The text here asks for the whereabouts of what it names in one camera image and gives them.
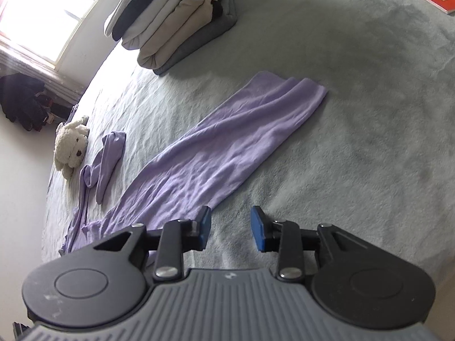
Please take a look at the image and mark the folded white garment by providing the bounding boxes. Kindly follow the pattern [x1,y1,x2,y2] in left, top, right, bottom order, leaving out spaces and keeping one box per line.
[121,0,208,51]

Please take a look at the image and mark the folded beige garment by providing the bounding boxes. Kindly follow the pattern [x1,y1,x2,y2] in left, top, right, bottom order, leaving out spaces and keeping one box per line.
[137,0,231,70]

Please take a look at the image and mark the folded black garment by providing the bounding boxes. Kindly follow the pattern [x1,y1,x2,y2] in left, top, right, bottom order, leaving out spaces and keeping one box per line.
[112,0,171,42]

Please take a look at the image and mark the hanging dark clothes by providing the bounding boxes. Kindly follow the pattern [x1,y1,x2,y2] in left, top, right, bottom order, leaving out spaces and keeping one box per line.
[0,73,57,132]

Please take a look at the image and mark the window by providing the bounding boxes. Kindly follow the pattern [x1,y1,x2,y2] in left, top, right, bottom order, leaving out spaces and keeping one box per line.
[0,0,130,73]

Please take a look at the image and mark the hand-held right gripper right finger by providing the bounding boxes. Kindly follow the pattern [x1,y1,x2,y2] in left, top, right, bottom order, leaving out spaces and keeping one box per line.
[251,206,370,280]

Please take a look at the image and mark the folded cream garment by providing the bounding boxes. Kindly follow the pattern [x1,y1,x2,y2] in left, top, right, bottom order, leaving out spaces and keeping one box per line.
[104,0,157,38]

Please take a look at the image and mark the grey patterned curtain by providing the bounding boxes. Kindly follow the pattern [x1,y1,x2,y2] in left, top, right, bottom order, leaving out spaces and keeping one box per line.
[0,41,88,121]

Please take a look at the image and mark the purple long-sleeve shirt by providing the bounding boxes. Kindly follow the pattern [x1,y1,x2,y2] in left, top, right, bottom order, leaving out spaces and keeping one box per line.
[59,72,328,256]

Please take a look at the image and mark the white plush dog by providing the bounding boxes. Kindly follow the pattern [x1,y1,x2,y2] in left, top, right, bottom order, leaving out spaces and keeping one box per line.
[53,115,90,180]

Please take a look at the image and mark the folded grey garment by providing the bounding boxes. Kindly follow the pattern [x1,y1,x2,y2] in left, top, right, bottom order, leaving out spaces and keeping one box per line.
[153,0,238,76]

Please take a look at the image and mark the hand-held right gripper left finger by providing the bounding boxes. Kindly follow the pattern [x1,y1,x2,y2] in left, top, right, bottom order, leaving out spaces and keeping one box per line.
[93,206,212,282]

